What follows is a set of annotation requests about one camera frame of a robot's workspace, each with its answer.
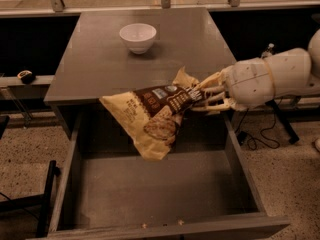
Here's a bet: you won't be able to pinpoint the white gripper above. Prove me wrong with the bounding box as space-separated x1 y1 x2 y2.
191 58 275 113

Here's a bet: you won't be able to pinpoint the brown and yellow chip bag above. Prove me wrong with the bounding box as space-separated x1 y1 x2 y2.
99 67 202 161

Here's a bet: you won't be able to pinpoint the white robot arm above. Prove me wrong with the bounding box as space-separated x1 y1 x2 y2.
192 30 320 113

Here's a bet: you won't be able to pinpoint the grey cabinet counter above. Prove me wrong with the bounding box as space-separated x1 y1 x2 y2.
43 6 253 140

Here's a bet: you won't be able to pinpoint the open grey top drawer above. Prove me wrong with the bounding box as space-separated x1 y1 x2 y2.
34 105 289 240

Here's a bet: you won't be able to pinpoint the clear plastic water bottle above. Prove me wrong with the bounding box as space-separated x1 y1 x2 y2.
261 43 274 58

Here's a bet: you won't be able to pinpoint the white ceramic bowl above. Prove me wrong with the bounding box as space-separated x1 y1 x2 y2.
119 23 157 54

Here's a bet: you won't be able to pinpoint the small black round device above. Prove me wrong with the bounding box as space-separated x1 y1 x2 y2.
17 70 36 84

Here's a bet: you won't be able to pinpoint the black floor cable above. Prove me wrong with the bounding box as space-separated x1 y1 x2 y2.
235 97 284 152

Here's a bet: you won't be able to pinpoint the black chair frame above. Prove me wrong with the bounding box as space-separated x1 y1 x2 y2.
0 114 62 238

